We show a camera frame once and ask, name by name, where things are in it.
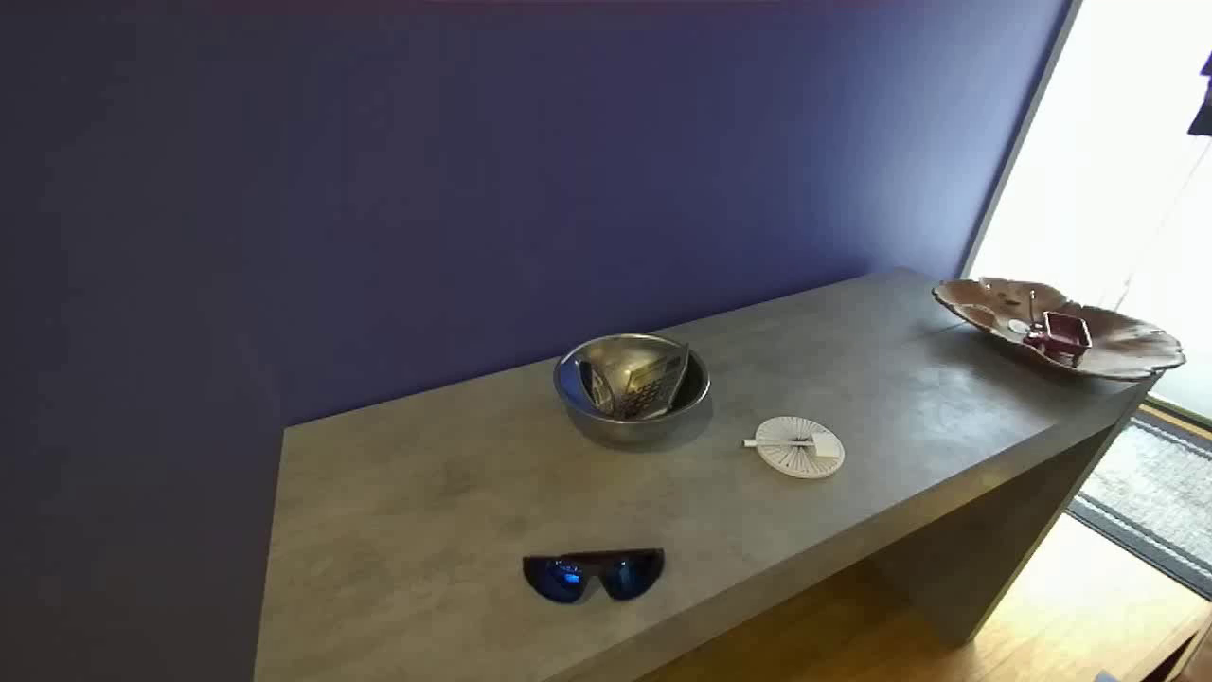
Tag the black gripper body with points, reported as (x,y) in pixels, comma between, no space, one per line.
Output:
(1202,103)

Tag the shiny metal bowl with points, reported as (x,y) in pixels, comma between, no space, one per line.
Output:
(630,424)

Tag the brown leaf-shaped plate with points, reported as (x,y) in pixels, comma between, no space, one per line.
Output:
(1121,343)

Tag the grey floor mat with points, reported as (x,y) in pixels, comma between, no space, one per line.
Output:
(1152,495)

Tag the white round disc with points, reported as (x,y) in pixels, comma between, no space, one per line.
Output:
(814,463)

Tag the black blue-lens sunglasses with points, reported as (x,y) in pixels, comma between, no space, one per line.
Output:
(590,576)

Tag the grey concrete cabinet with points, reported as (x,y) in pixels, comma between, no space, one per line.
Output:
(440,530)

